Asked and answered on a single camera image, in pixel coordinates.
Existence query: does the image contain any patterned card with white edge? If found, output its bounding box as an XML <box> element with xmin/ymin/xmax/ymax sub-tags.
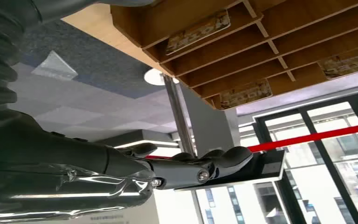
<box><xmin>218</xmin><ymin>78</ymin><xmax>273</xmax><ymax>111</ymax></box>
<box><xmin>165</xmin><ymin>9</ymin><xmax>232</xmax><ymax>56</ymax></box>
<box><xmin>317</xmin><ymin>43</ymin><xmax>358</xmax><ymax>80</ymax></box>

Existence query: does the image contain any wooden slotted card rack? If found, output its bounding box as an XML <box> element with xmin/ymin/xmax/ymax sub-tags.
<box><xmin>110</xmin><ymin>0</ymin><xmax>358</xmax><ymax>111</ymax></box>

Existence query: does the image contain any white ceiling light strip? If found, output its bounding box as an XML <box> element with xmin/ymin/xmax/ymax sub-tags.
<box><xmin>113</xmin><ymin>139</ymin><xmax>179</xmax><ymax>150</ymax></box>

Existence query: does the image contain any clear plastic sheet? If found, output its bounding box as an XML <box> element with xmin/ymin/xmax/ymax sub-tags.
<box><xmin>31</xmin><ymin>50</ymin><xmax>79</xmax><ymax>81</ymax></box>

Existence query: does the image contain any robot right arm ribbed sleeve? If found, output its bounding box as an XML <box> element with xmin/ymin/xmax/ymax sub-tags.
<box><xmin>0</xmin><ymin>0</ymin><xmax>155</xmax><ymax>114</ymax></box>

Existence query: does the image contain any grey square column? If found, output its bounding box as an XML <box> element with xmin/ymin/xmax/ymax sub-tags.
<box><xmin>180</xmin><ymin>83</ymin><xmax>242</xmax><ymax>157</ymax></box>

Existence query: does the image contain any black flat panel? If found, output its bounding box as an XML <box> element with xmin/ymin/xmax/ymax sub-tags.
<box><xmin>174</xmin><ymin>150</ymin><xmax>287</xmax><ymax>193</ymax></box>

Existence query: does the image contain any red barrier belt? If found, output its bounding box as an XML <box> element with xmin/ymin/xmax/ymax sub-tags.
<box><xmin>247</xmin><ymin>121</ymin><xmax>358</xmax><ymax>154</ymax></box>

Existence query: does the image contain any metal stanchion post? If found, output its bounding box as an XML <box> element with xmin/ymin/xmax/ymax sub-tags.
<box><xmin>163</xmin><ymin>74</ymin><xmax>197</xmax><ymax>157</ymax></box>

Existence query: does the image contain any black window frame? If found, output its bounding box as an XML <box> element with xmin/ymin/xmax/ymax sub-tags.
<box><xmin>252</xmin><ymin>89</ymin><xmax>358</xmax><ymax>224</ymax></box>

